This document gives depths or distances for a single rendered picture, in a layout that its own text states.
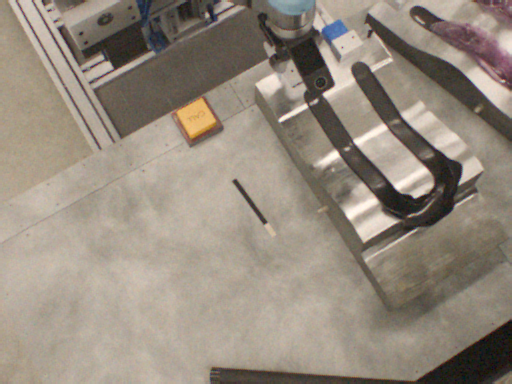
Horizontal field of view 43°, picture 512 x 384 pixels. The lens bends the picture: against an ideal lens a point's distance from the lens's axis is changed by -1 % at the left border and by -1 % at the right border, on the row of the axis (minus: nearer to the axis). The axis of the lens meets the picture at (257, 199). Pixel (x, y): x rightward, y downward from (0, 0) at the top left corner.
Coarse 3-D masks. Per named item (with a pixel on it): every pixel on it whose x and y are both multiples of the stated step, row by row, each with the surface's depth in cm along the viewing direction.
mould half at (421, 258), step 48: (384, 48) 127; (288, 96) 124; (336, 96) 124; (288, 144) 126; (384, 144) 121; (432, 144) 118; (336, 192) 117; (384, 240) 119; (432, 240) 120; (480, 240) 120; (384, 288) 118
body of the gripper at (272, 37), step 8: (264, 16) 108; (264, 24) 107; (264, 32) 110; (272, 32) 107; (312, 32) 107; (272, 40) 107; (280, 40) 107; (288, 40) 101; (296, 40) 102; (280, 48) 107; (280, 56) 108; (288, 56) 109
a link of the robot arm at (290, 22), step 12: (252, 0) 89; (264, 0) 89; (276, 0) 86; (288, 0) 85; (300, 0) 86; (312, 0) 88; (264, 12) 91; (276, 12) 90; (288, 12) 88; (300, 12) 89; (312, 12) 93; (276, 24) 95; (288, 24) 93; (300, 24) 94
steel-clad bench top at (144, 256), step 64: (256, 128) 132; (64, 192) 128; (128, 192) 128; (192, 192) 128; (256, 192) 128; (0, 256) 125; (64, 256) 125; (128, 256) 125; (192, 256) 125; (256, 256) 125; (320, 256) 125; (64, 320) 122; (128, 320) 122; (192, 320) 122; (256, 320) 122; (320, 320) 122; (384, 320) 122; (448, 320) 122
